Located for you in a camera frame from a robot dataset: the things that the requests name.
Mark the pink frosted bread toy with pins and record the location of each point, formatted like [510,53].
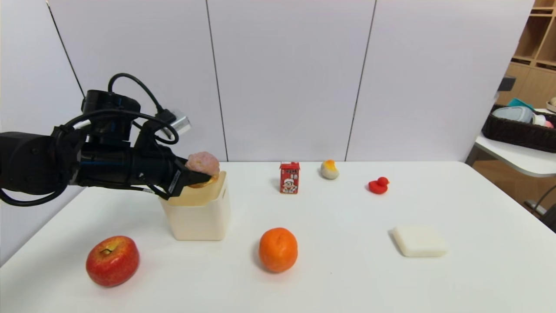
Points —
[202,163]

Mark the wooden shelf unit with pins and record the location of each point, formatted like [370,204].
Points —
[532,39]

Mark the cream white plastic box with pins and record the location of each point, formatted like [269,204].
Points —
[200,221]

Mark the white soap bar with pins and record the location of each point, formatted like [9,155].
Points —
[419,241]

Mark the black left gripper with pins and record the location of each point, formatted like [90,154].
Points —
[174,181]

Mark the pink item in basket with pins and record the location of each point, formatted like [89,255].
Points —
[543,121]

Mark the teal item in basket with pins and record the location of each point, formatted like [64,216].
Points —
[519,103]

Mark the dark wicker basket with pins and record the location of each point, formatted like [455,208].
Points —
[517,134]

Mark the red rubber duck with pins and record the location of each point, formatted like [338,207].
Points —
[378,186]

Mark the orange fruit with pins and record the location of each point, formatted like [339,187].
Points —
[278,250]

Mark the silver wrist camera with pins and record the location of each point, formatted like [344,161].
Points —
[182,124]

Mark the white side table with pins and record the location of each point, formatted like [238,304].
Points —
[512,156]

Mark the white bowl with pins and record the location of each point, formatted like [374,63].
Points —
[552,104]

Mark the red apple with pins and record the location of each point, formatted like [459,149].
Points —
[113,263]

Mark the red milk carton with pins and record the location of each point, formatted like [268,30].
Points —
[289,178]

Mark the small black box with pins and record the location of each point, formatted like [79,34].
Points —
[506,82]

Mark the grey item in basket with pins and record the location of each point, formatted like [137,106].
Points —
[512,114]

